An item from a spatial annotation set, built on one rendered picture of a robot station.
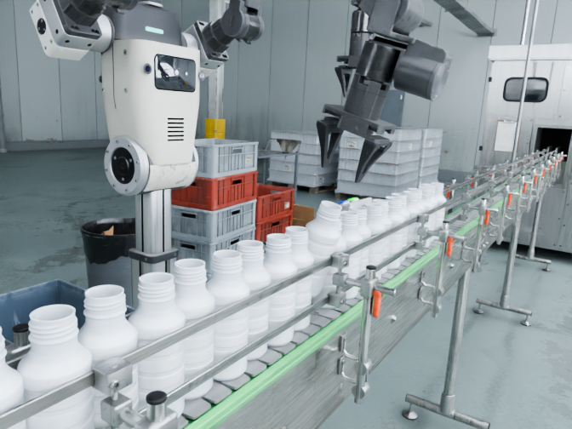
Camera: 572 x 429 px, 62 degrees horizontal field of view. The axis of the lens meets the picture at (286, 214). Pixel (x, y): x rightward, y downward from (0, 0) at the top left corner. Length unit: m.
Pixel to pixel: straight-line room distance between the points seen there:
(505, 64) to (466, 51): 5.84
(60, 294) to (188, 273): 0.67
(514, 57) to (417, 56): 4.75
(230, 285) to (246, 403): 0.15
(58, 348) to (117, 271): 2.39
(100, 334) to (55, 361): 0.06
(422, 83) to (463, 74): 10.56
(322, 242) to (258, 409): 0.27
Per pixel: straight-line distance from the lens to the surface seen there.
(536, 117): 5.43
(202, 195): 3.28
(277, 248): 0.69
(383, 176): 7.47
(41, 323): 0.46
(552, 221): 5.48
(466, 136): 11.17
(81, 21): 1.21
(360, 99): 0.73
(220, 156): 3.24
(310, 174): 8.12
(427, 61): 0.71
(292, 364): 0.73
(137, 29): 1.35
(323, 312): 0.87
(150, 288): 0.52
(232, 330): 0.62
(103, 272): 2.87
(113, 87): 1.31
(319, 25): 12.73
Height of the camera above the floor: 1.35
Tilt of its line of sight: 12 degrees down
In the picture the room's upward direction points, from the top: 3 degrees clockwise
